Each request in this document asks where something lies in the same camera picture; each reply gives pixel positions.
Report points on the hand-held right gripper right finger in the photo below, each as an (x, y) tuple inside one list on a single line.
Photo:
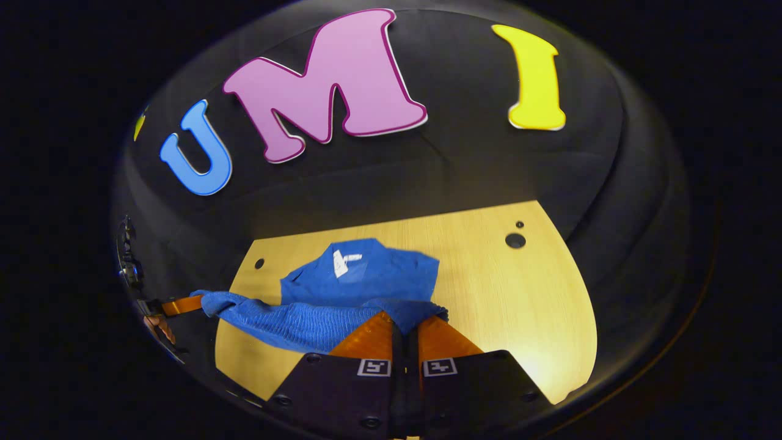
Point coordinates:
[(476, 391)]

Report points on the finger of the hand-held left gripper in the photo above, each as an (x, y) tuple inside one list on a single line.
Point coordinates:
[(182, 305)]

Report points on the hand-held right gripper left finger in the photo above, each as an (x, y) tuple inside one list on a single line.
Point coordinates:
[(342, 391)]

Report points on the blue button shirt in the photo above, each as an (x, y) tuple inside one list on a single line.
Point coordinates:
[(379, 275)]

